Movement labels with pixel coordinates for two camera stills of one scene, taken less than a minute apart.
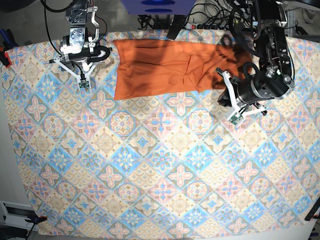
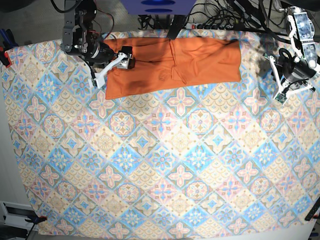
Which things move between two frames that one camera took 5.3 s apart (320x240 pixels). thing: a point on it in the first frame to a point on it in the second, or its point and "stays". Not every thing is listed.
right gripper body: (251, 89) to (294, 69)
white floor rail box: (14, 214) stays
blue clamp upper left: (7, 42) stays
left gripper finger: (86, 76) to (129, 62)
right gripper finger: (226, 74) to (280, 96)
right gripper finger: (260, 111) to (300, 89)
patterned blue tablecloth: (169, 164) stays
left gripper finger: (67, 69) to (99, 78)
